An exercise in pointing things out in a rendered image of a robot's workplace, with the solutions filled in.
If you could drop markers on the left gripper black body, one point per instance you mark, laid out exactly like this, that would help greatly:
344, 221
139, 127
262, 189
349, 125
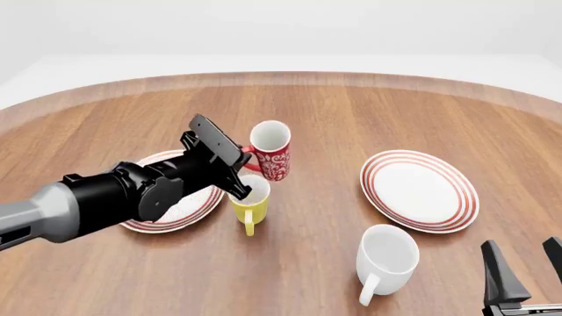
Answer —
235, 184

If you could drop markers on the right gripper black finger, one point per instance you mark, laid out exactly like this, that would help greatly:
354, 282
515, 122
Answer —
555, 256
502, 279

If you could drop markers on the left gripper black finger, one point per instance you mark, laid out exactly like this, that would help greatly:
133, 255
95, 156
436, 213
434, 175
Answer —
246, 162

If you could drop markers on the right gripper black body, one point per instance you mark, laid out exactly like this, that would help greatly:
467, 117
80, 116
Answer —
522, 310

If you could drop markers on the red mug white pattern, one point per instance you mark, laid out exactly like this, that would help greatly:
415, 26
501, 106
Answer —
274, 158

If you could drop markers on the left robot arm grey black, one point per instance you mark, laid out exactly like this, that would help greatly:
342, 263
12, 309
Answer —
101, 204

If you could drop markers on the yellow mug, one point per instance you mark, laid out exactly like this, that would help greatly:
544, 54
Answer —
251, 210

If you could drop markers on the white plate red rings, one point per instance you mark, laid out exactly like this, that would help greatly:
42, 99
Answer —
419, 191
193, 207

